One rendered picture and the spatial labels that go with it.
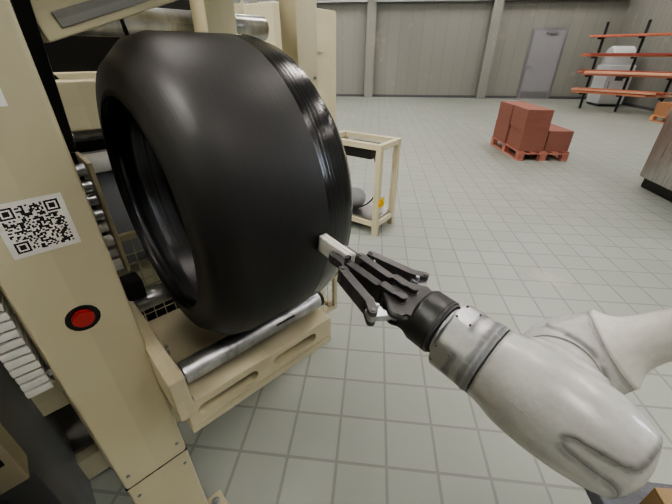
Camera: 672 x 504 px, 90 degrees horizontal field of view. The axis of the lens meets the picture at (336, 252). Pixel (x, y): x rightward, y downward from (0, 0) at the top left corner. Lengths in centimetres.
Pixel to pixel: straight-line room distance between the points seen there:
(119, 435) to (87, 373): 17
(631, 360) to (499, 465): 124
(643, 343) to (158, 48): 71
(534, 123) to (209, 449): 561
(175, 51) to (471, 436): 166
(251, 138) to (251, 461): 137
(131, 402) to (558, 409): 70
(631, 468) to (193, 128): 56
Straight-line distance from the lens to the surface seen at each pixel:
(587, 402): 41
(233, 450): 168
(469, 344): 41
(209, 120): 49
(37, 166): 58
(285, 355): 82
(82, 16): 98
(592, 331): 53
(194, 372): 71
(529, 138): 605
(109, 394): 77
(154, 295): 93
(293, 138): 52
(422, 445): 167
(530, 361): 40
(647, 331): 54
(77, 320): 66
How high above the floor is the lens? 142
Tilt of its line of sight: 30 degrees down
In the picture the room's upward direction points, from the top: straight up
